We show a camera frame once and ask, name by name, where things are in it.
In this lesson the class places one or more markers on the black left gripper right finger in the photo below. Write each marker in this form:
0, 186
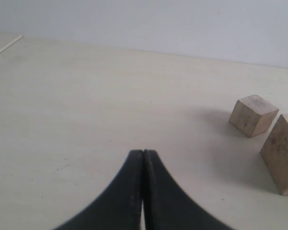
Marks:
166, 205

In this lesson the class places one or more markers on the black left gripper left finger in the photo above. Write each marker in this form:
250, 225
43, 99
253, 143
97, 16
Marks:
118, 207

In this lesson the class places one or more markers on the third largest wooden cube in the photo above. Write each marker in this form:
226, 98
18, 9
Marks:
253, 115

